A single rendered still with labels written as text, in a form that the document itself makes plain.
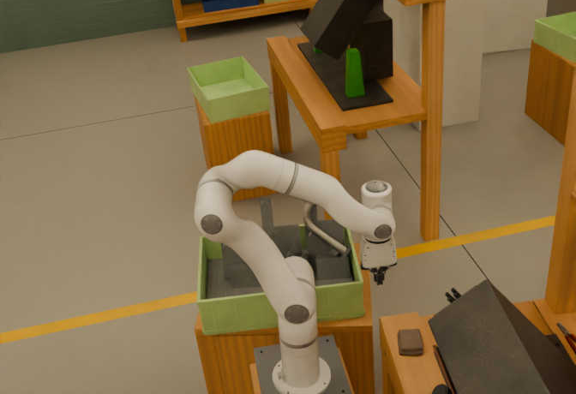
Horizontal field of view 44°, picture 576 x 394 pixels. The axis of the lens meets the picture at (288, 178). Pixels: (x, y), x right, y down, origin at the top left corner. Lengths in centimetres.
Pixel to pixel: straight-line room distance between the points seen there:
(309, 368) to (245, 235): 54
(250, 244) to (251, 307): 73
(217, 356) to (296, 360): 69
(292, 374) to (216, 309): 50
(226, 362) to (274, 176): 121
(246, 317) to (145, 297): 164
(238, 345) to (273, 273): 85
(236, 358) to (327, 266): 51
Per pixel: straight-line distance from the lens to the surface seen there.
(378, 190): 193
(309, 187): 188
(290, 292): 204
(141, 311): 419
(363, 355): 284
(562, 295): 265
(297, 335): 219
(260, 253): 200
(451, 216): 468
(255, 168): 185
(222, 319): 271
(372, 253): 205
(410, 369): 242
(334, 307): 271
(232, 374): 295
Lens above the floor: 266
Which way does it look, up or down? 31 degrees down
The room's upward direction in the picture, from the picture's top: 6 degrees counter-clockwise
